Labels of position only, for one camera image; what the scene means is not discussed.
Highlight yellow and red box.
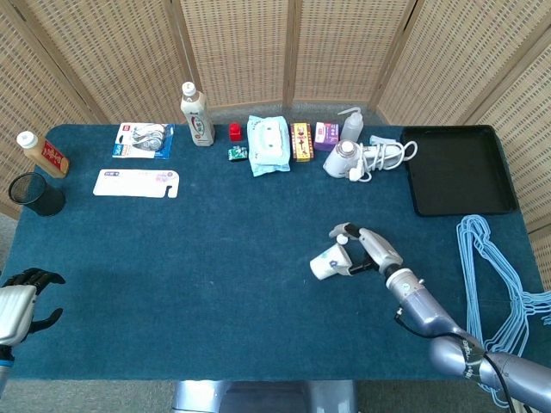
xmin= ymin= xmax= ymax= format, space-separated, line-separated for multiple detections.
xmin=290 ymin=121 xmax=315 ymax=163

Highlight blue carpet table cloth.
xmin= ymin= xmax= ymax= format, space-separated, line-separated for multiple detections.
xmin=0 ymin=123 xmax=546 ymax=382

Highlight woven wooden folding screen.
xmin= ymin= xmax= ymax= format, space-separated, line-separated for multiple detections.
xmin=0 ymin=0 xmax=551 ymax=270

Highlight purple cardboard box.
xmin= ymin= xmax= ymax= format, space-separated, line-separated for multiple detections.
xmin=313 ymin=121 xmax=340 ymax=152

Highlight white hair dryer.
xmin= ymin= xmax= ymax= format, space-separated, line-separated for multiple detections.
xmin=322 ymin=138 xmax=408 ymax=178

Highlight blue tape blister pack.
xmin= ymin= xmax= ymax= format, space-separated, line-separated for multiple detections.
xmin=112 ymin=122 xmax=176 ymax=161

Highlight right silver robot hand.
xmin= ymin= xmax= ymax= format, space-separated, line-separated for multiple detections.
xmin=328 ymin=222 xmax=405 ymax=279

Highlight floral white paper cup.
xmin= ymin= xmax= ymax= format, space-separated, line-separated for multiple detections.
xmin=309 ymin=244 xmax=352 ymax=280

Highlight light blue wet wipes pack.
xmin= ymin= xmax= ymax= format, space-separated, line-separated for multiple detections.
xmin=246 ymin=114 xmax=292 ymax=179

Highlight light blue wire hangers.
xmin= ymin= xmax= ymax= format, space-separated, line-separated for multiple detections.
xmin=455 ymin=213 xmax=551 ymax=409

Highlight clear plastic wash bottle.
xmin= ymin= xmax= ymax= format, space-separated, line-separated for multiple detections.
xmin=337 ymin=106 xmax=366 ymax=143

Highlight black plastic tray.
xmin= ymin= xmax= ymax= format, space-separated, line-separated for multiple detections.
xmin=399 ymin=124 xmax=519 ymax=218

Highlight white hooked packaging card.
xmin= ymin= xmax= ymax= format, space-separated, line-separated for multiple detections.
xmin=92 ymin=168 xmax=181 ymax=200

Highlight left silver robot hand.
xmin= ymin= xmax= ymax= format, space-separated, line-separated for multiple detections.
xmin=0 ymin=267 xmax=66 ymax=345

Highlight brown bottle with red label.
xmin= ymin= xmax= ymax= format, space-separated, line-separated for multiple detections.
xmin=15 ymin=131 xmax=71 ymax=180

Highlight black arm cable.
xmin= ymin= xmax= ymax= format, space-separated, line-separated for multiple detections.
xmin=394 ymin=305 xmax=517 ymax=413

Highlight white power cord with plug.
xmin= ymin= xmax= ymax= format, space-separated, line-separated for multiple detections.
xmin=347 ymin=140 xmax=418 ymax=183

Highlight black mesh pen holder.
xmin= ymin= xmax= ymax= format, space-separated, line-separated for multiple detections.
xmin=8 ymin=171 xmax=67 ymax=218

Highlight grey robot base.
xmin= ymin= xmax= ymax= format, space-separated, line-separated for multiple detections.
xmin=171 ymin=379 xmax=359 ymax=413

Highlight milk tea plastic bottle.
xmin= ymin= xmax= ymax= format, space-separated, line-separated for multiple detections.
xmin=179 ymin=82 xmax=216 ymax=148

